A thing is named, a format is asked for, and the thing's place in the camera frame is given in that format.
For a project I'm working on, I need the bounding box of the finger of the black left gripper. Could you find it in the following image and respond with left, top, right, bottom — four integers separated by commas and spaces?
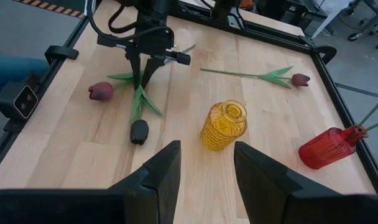
125, 49, 143, 91
141, 57, 165, 90

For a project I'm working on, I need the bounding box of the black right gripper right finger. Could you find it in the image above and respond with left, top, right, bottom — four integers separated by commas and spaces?
234, 141, 341, 224

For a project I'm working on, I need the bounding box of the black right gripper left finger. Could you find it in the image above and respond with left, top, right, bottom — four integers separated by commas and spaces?
109, 140, 182, 224

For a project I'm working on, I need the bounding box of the dark maroon artificial tulip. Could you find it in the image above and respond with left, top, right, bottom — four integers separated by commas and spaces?
88, 70, 145, 102
200, 65, 311, 90

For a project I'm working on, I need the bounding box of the yellow glass vase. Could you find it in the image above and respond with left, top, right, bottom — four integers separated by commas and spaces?
200, 99, 248, 152

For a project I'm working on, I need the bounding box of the red glass vase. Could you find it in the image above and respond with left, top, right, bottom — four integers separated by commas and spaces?
298, 125, 369, 170

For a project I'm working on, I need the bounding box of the person's leg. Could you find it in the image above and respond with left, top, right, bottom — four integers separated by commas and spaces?
0, 55, 50, 108

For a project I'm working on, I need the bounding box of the white furniture stand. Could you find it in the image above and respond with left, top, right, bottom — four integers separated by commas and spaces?
310, 0, 353, 39

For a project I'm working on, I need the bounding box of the grey wheeled chair base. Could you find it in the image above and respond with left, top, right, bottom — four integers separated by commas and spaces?
347, 0, 378, 50

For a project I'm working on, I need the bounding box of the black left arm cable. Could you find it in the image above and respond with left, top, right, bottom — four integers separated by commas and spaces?
85, 0, 175, 42

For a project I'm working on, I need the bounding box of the small black silver camera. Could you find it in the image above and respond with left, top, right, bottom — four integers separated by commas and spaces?
0, 81, 40, 121

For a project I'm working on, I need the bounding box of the black metal table frame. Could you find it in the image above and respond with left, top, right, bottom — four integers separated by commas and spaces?
0, 0, 378, 195

